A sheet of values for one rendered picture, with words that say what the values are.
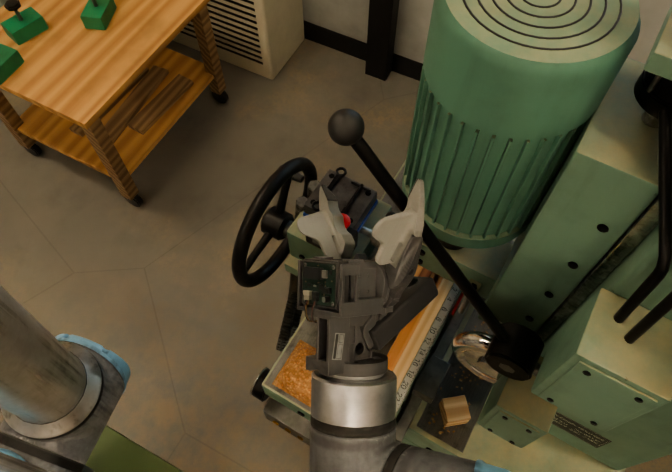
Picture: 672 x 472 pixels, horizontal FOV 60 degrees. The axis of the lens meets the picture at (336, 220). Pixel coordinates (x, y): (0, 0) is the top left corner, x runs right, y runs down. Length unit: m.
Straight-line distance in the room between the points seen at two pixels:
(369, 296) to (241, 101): 1.94
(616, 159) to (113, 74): 1.61
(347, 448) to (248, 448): 1.28
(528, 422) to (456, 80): 0.46
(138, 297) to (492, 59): 1.74
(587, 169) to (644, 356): 0.19
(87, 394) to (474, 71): 0.76
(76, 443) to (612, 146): 0.89
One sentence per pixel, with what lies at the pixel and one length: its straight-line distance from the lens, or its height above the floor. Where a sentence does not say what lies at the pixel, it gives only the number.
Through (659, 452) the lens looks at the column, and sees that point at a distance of 0.98.
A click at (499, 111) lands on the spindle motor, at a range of 0.53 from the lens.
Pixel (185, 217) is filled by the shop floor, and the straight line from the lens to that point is 2.20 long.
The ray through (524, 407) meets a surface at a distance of 0.81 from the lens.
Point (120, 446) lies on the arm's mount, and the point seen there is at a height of 0.64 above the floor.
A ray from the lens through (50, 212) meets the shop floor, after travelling 2.38.
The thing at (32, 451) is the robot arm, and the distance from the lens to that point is 1.06.
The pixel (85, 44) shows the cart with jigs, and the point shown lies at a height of 0.53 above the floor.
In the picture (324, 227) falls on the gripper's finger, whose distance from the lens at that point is 0.66.
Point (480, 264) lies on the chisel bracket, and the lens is 0.88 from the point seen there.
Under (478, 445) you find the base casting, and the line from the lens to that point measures 1.08.
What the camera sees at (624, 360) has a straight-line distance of 0.62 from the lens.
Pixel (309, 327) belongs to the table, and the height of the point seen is 0.90.
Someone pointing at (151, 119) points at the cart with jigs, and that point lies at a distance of 2.24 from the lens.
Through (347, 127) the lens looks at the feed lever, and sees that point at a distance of 0.54.
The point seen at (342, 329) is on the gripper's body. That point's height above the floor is 1.28.
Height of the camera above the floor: 1.84
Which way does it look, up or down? 60 degrees down
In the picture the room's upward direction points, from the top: straight up
